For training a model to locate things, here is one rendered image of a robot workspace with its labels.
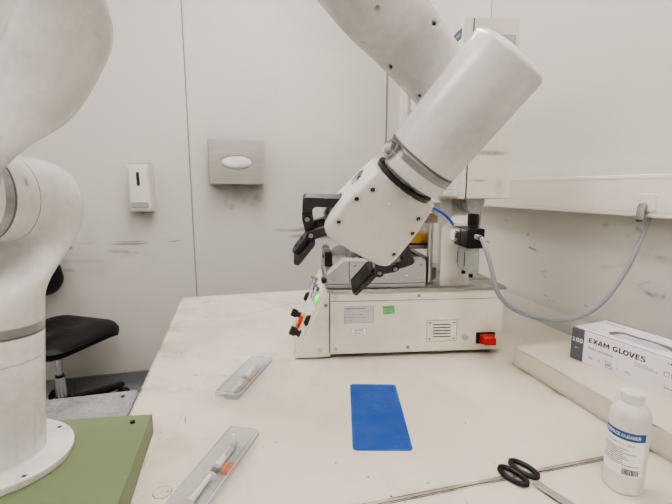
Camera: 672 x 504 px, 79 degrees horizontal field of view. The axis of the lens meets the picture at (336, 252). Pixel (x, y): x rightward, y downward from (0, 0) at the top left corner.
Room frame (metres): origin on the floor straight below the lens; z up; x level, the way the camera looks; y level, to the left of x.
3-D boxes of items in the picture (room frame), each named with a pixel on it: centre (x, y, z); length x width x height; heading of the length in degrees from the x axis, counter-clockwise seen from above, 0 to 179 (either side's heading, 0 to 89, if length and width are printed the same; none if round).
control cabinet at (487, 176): (1.18, -0.34, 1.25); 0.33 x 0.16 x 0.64; 5
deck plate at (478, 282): (1.16, -0.19, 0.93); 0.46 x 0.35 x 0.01; 95
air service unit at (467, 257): (0.95, -0.30, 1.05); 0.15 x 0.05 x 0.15; 5
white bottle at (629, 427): (0.53, -0.42, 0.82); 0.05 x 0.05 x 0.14
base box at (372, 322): (1.14, -0.15, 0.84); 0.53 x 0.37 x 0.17; 95
